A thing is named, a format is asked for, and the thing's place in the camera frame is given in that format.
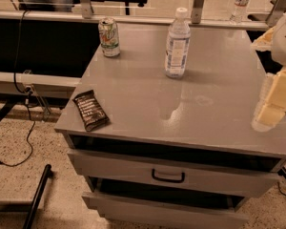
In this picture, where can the grey drawer cabinet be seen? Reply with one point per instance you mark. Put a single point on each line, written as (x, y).
(203, 117)

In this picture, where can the grey metal rail frame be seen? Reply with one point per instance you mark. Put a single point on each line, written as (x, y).
(201, 13)

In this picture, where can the grey drawer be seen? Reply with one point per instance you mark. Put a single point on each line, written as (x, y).
(162, 214)
(198, 177)

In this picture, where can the dark brown snack bar wrapper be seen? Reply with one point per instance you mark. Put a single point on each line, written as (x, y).
(90, 110)

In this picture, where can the upper grey drawer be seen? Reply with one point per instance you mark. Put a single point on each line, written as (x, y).
(198, 177)

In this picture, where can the black metal floor leg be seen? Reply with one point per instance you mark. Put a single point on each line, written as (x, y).
(47, 173)

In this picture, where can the green white soda can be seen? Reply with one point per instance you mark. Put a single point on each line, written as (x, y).
(109, 39)

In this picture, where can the background clear water bottle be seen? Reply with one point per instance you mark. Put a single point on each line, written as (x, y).
(238, 11)

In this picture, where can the black drawer handle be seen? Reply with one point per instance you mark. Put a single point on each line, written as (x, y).
(170, 178)

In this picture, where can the clear blue-label plastic water bottle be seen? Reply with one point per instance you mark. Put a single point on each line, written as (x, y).
(177, 44)

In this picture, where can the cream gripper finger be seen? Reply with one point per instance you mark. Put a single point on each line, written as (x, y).
(264, 42)
(271, 107)

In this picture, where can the lower grey drawer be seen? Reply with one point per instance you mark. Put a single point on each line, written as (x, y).
(162, 214)

